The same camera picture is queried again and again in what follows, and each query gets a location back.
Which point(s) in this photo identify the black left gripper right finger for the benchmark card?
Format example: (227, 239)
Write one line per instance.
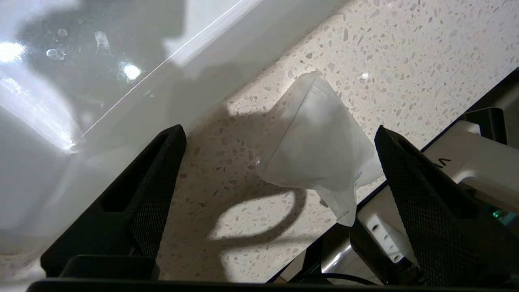
(438, 227)

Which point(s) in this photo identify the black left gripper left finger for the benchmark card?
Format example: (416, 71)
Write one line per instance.
(121, 227)

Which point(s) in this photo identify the clear packet with green item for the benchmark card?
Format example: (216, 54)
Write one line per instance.
(320, 146)

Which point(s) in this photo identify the white sink basin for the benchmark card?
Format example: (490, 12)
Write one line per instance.
(121, 61)

